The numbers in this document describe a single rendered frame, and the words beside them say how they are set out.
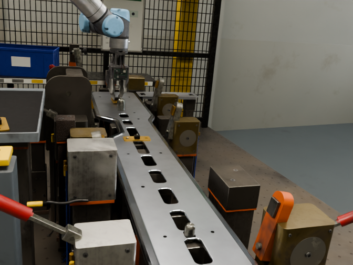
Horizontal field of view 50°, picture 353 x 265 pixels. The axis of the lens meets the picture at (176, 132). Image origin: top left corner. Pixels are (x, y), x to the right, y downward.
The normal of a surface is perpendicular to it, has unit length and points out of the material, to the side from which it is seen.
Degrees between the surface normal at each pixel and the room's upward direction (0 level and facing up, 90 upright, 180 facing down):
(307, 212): 0
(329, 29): 90
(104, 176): 90
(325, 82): 90
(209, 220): 0
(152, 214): 0
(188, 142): 90
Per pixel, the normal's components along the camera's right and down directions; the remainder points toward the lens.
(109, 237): 0.08, -0.95
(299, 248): 0.28, 0.32
